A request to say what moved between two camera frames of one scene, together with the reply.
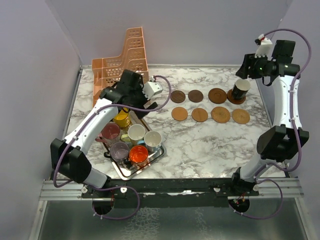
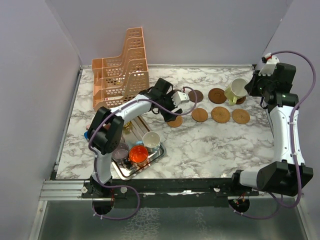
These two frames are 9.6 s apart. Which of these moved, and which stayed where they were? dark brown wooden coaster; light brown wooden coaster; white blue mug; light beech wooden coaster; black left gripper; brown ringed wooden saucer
Moved: light beech wooden coaster; black left gripper
Stayed: brown ringed wooden saucer; light brown wooden coaster; dark brown wooden coaster; white blue mug
